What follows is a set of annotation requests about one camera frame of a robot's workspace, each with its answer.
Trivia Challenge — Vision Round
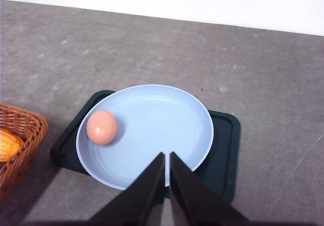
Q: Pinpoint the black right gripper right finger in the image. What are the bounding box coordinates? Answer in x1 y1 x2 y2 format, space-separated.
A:
170 152 251 226

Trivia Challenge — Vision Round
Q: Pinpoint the blue plastic plate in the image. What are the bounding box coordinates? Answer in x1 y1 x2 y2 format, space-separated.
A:
76 85 214 189

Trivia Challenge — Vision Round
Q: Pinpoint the brown egg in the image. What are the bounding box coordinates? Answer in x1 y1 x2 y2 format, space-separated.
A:
87 109 117 145

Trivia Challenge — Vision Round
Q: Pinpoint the brown wicker basket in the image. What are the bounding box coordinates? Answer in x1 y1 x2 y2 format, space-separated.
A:
0 104 48 202

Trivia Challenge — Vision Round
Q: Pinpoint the dark green tray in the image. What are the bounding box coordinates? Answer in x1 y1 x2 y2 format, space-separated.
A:
51 90 241 203

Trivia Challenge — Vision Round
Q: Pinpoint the yellow toy corn cob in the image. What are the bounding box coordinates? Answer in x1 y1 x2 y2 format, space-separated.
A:
0 128 24 162

